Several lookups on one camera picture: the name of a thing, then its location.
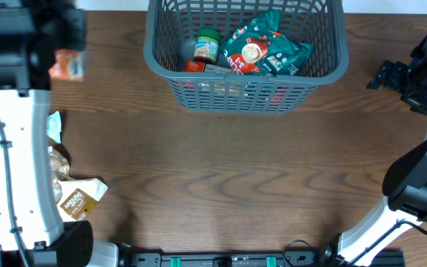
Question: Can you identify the colourful tissue multipack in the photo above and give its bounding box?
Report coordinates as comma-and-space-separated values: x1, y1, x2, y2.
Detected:
49, 49, 86, 82

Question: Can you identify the teal wet wipes packet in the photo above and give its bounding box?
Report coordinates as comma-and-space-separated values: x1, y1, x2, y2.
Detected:
47, 111, 62, 144

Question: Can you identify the green coffee sachet bag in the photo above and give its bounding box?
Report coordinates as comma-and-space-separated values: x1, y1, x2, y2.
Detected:
219, 10, 313, 76

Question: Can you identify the red spaghetti packet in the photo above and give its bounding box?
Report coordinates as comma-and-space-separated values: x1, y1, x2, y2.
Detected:
182, 59, 285, 105

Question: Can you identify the green lid jar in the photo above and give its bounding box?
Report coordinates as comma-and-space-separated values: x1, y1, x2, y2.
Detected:
193, 27, 221, 65

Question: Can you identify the beige brown snack pouch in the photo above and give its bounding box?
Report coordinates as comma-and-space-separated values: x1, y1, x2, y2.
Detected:
47, 146, 108, 222

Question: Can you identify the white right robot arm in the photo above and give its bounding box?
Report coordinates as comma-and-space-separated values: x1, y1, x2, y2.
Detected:
321, 35, 427, 266

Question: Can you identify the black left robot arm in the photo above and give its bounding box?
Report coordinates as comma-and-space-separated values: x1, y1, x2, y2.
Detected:
0, 0, 125, 266

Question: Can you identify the grey plastic lattice basket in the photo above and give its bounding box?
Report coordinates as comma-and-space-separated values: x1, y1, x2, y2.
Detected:
144, 0, 349, 114

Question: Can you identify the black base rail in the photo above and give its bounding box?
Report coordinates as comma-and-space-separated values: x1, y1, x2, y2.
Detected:
119, 250, 406, 267

